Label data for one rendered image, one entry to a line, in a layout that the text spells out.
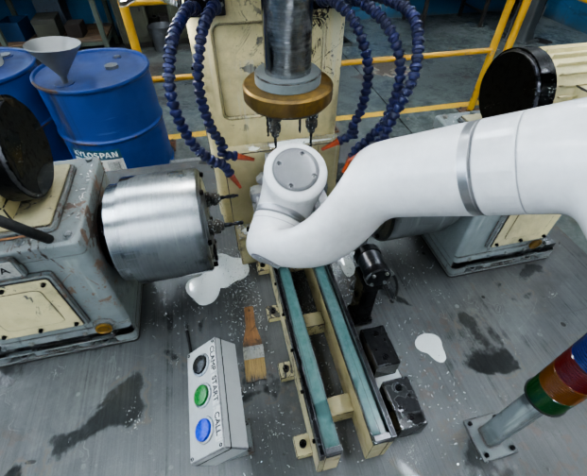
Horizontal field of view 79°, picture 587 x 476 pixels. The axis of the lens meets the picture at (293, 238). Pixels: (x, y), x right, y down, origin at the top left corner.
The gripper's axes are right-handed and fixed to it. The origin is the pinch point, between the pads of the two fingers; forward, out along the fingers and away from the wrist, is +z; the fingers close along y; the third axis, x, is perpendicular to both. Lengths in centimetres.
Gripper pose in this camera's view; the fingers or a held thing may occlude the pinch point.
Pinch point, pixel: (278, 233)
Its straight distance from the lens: 76.3
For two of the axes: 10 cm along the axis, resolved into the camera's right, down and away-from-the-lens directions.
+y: 9.7, -1.6, 1.5
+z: -1.1, 2.5, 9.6
